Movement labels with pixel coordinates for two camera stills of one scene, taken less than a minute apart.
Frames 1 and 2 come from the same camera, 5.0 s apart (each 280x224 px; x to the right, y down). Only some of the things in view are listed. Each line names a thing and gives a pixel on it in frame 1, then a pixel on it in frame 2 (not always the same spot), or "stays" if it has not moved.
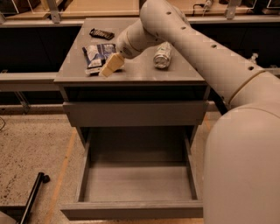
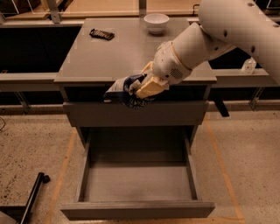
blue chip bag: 96,57 to 122,91
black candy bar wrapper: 101,34 stays
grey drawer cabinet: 137,121 stays
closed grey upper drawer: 139,113 stays
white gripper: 127,45 to 168,65
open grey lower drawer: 136,171 stays
